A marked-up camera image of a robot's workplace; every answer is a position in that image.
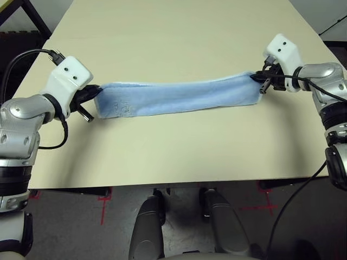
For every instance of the black framed side table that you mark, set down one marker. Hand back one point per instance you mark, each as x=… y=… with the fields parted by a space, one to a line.
x=39 y=19

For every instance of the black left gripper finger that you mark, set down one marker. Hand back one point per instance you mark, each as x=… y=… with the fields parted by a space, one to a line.
x=92 y=94
x=93 y=88

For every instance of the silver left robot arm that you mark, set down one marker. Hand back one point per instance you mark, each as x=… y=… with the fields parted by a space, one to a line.
x=21 y=113

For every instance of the grey robot leg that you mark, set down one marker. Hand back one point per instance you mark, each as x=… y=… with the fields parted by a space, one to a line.
x=147 y=230
x=225 y=227

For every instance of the red floor tape mark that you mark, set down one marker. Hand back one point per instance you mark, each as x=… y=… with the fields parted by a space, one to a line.
x=36 y=195
x=102 y=214

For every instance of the black table base foot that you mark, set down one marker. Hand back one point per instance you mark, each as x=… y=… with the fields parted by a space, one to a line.
x=284 y=184
x=81 y=191

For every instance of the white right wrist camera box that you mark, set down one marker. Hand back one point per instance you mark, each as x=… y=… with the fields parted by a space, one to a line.
x=284 y=48

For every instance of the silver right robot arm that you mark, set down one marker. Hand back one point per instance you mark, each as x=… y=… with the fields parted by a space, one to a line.
x=322 y=73

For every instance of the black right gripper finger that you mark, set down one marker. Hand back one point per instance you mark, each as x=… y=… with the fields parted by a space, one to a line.
x=260 y=79
x=262 y=74

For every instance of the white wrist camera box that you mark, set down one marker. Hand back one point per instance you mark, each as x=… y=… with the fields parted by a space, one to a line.
x=70 y=75
x=284 y=48

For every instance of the grey robot right leg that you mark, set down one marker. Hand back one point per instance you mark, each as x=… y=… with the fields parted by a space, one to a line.
x=225 y=227

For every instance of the red floor tape cross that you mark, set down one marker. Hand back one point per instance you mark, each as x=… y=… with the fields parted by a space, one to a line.
x=268 y=207

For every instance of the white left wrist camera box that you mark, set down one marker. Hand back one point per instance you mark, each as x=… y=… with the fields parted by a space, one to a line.
x=70 y=75

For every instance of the black foam floor mat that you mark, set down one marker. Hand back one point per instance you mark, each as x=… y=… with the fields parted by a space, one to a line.
x=16 y=46

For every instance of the light blue towel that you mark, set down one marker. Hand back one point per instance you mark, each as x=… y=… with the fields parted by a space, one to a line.
x=176 y=97

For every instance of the black tripod stand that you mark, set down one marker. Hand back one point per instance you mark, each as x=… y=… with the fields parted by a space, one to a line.
x=333 y=26

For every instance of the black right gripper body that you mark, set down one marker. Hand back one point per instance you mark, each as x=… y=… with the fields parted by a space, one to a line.
x=276 y=75

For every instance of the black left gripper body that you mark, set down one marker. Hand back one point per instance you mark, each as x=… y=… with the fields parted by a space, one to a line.
x=78 y=104

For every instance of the grey robot left leg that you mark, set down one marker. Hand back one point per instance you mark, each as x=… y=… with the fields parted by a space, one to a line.
x=147 y=230

